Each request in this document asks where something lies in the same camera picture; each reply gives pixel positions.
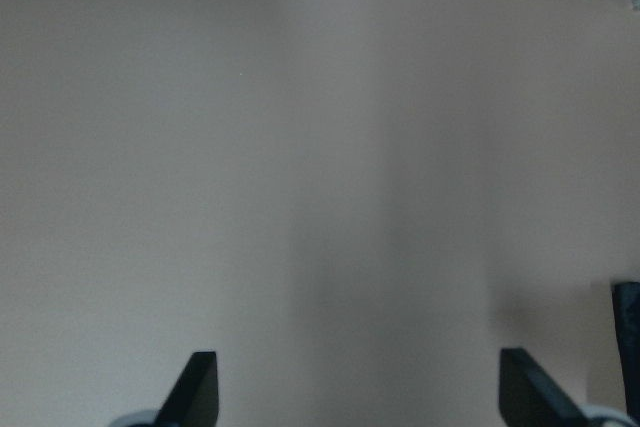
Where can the black printed t-shirt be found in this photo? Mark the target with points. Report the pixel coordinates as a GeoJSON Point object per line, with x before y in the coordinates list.
{"type": "Point", "coordinates": [625, 301]}

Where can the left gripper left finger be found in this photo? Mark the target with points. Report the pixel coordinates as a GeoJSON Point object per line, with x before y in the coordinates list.
{"type": "Point", "coordinates": [194, 398]}

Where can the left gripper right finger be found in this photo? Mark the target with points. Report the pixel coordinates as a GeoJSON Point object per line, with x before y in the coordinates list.
{"type": "Point", "coordinates": [529, 397]}

